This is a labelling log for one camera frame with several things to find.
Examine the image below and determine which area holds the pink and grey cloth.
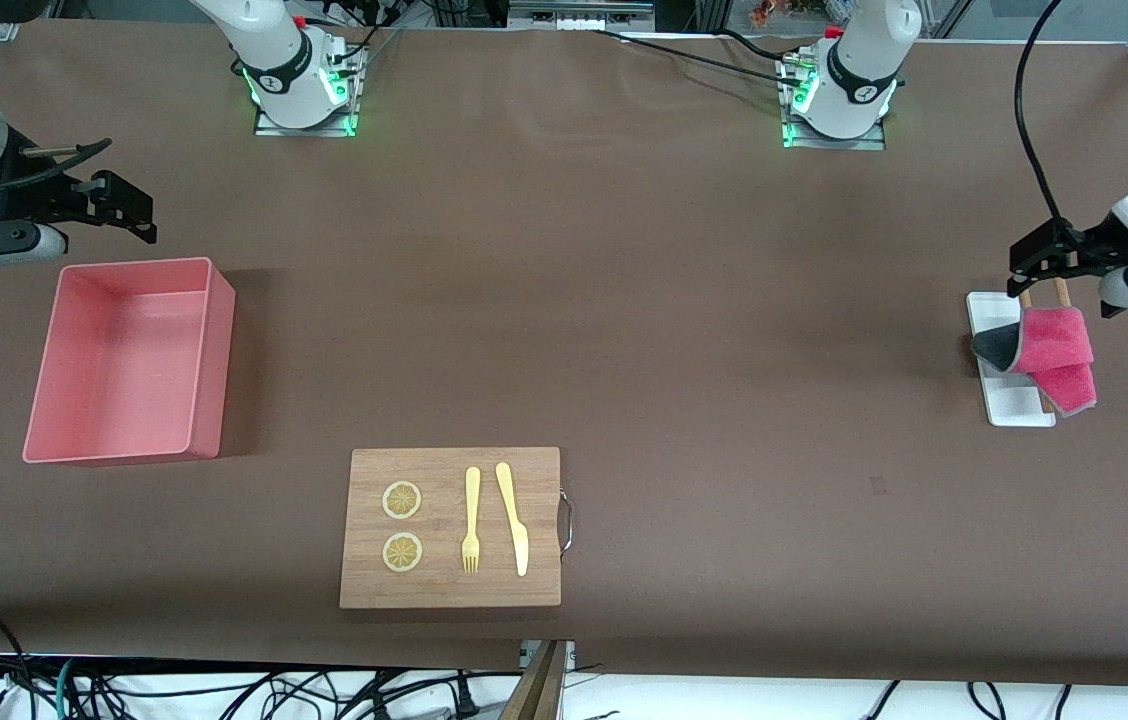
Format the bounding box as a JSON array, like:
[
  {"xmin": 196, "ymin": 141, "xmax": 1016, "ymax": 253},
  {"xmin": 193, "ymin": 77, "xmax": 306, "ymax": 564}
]
[{"xmin": 971, "ymin": 307, "xmax": 1098, "ymax": 417}]

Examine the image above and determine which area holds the white rectangular tray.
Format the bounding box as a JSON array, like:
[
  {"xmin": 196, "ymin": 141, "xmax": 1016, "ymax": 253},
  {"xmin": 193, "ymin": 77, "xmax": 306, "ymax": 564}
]
[{"xmin": 967, "ymin": 291, "xmax": 1058, "ymax": 429}]

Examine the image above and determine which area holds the pink plastic bin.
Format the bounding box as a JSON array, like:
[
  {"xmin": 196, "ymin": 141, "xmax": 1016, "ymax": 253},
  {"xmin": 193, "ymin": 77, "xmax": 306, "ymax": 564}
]
[{"xmin": 22, "ymin": 257, "xmax": 237, "ymax": 467}]

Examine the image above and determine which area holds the lemon slice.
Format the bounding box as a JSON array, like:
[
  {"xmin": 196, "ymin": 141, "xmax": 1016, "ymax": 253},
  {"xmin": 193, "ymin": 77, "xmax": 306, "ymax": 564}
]
[
  {"xmin": 382, "ymin": 533, "xmax": 424, "ymax": 574},
  {"xmin": 382, "ymin": 481, "xmax": 423, "ymax": 521}
]

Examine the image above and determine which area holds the yellow plastic fork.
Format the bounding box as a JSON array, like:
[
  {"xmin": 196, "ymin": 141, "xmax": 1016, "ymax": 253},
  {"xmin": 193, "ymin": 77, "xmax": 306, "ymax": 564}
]
[{"xmin": 461, "ymin": 467, "xmax": 483, "ymax": 575}]

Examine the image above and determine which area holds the yellow plastic knife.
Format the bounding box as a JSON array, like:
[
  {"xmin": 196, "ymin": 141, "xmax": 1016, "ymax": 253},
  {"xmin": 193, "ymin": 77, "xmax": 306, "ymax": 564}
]
[{"xmin": 495, "ymin": 462, "xmax": 530, "ymax": 578}]

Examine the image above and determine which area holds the wooden cutting board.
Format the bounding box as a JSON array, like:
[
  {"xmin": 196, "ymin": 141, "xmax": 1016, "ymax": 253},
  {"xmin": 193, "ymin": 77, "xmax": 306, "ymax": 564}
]
[{"xmin": 339, "ymin": 447, "xmax": 576, "ymax": 610}]

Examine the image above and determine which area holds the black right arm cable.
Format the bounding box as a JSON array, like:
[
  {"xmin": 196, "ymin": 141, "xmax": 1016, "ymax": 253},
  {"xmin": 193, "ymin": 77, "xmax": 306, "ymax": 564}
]
[{"xmin": 22, "ymin": 138, "xmax": 114, "ymax": 189}]

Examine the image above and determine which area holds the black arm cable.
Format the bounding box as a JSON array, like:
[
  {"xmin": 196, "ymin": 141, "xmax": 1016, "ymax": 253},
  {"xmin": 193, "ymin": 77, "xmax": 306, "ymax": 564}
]
[
  {"xmin": 1013, "ymin": 0, "xmax": 1067, "ymax": 226},
  {"xmin": 22, "ymin": 138, "xmax": 114, "ymax": 189}
]

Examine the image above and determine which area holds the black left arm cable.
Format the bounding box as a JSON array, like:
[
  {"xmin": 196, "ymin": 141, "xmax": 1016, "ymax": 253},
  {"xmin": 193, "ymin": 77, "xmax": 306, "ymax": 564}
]
[{"xmin": 1013, "ymin": 0, "xmax": 1067, "ymax": 226}]

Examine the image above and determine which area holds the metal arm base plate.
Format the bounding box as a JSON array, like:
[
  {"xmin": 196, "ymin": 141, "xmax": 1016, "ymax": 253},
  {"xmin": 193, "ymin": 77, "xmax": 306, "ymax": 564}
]
[
  {"xmin": 253, "ymin": 38, "xmax": 361, "ymax": 139},
  {"xmin": 781, "ymin": 55, "xmax": 888, "ymax": 152}
]

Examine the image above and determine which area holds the black cable on table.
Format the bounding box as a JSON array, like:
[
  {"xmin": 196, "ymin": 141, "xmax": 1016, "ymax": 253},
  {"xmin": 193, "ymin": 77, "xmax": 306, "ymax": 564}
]
[{"xmin": 592, "ymin": 28, "xmax": 817, "ymax": 87}]

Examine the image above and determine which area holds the grey network switch box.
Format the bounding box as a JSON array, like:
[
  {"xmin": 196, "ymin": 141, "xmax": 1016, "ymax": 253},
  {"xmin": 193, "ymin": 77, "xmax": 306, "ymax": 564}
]
[{"xmin": 508, "ymin": 0, "xmax": 657, "ymax": 33}]

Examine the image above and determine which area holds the small metal bracket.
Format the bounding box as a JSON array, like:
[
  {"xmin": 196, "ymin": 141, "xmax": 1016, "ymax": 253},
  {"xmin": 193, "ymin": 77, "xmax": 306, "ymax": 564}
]
[{"xmin": 520, "ymin": 640, "xmax": 577, "ymax": 671}]

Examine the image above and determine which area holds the wooden post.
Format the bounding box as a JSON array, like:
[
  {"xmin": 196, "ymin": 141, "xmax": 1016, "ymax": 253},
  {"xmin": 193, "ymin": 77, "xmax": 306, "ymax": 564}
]
[{"xmin": 498, "ymin": 640, "xmax": 571, "ymax": 720}]

